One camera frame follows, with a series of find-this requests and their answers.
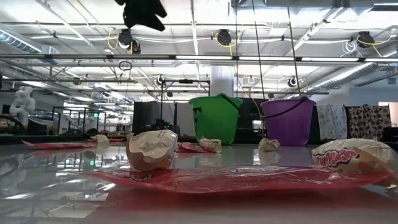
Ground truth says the yellow hanging cable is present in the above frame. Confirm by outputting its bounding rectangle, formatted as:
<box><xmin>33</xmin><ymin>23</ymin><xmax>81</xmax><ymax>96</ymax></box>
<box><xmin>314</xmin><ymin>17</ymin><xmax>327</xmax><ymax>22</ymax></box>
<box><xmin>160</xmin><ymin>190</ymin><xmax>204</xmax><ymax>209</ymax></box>
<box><xmin>287</xmin><ymin>0</ymin><xmax>303</xmax><ymax>98</ymax></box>

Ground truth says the white patterned cloth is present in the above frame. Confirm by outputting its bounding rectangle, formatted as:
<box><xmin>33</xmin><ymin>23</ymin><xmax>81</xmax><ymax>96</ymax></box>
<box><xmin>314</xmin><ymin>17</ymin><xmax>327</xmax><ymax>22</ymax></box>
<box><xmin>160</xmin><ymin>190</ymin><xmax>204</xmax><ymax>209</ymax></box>
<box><xmin>316</xmin><ymin>104</ymin><xmax>348</xmax><ymax>140</ymax></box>

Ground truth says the long ceiling light rail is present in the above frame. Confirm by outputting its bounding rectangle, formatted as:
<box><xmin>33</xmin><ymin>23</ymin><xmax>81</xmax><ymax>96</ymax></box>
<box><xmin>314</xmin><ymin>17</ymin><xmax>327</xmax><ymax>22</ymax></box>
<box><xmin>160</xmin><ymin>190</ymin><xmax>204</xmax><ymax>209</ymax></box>
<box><xmin>0</xmin><ymin>53</ymin><xmax>398</xmax><ymax>63</ymax></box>

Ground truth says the black hanging cable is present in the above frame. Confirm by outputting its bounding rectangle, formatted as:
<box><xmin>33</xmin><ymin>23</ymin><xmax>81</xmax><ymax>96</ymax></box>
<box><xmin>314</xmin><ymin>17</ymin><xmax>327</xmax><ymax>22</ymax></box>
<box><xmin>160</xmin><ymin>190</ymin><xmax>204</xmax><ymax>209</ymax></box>
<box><xmin>251</xmin><ymin>0</ymin><xmax>266</xmax><ymax>138</ymax></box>

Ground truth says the black metal frame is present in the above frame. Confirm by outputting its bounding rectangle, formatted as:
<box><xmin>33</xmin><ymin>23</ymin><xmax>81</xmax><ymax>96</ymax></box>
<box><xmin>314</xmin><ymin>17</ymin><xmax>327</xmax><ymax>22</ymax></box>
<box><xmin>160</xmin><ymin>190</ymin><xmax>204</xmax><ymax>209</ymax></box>
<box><xmin>159</xmin><ymin>79</ymin><xmax>211</xmax><ymax>131</ymax></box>

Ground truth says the brown patterned cloth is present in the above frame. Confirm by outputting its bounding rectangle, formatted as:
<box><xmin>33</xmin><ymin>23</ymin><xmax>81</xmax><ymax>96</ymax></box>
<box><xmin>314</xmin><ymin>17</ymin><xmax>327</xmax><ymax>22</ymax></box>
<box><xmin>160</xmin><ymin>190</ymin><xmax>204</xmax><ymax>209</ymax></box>
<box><xmin>347</xmin><ymin>105</ymin><xmax>392</xmax><ymax>141</ymax></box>

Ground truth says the green halloween bucket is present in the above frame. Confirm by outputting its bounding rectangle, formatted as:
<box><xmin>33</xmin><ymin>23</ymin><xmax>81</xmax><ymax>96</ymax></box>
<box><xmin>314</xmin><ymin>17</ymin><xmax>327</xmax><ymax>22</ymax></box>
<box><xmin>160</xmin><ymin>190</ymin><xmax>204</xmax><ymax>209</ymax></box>
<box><xmin>188</xmin><ymin>92</ymin><xmax>244</xmax><ymax>146</ymax></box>

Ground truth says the white column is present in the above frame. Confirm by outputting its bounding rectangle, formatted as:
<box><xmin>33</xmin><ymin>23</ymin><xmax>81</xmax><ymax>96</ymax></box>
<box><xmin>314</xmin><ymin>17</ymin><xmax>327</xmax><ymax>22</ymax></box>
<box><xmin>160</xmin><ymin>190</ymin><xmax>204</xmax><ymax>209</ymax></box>
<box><xmin>210</xmin><ymin>65</ymin><xmax>234</xmax><ymax>98</ymax></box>

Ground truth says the silver ventilation duct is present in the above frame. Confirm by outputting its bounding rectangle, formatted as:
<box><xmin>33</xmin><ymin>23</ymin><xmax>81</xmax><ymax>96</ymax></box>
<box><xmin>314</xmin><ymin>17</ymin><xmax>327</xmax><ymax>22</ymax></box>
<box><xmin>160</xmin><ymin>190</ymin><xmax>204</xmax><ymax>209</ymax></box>
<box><xmin>0</xmin><ymin>29</ymin><xmax>62</xmax><ymax>65</ymax></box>
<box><xmin>306</xmin><ymin>60</ymin><xmax>398</xmax><ymax>91</ymax></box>

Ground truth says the black partition panel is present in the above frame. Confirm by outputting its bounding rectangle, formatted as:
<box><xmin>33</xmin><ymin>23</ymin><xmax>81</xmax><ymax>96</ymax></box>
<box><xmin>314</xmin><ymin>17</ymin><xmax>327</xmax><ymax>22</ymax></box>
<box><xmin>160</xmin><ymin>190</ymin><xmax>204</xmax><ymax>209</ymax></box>
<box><xmin>132</xmin><ymin>100</ymin><xmax>177</xmax><ymax>135</ymax></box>

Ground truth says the purple halloween bucket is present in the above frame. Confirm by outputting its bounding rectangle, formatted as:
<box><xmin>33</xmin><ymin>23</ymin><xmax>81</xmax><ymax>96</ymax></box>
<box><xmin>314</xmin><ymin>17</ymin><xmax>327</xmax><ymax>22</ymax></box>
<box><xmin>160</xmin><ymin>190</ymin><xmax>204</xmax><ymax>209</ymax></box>
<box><xmin>259</xmin><ymin>95</ymin><xmax>317</xmax><ymax>147</ymax></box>

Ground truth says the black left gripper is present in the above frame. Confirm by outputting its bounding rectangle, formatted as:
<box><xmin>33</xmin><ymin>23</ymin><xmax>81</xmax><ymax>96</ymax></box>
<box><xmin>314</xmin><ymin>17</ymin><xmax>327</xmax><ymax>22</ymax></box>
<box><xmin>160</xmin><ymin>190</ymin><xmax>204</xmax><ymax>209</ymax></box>
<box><xmin>114</xmin><ymin>0</ymin><xmax>168</xmax><ymax>32</ymax></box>

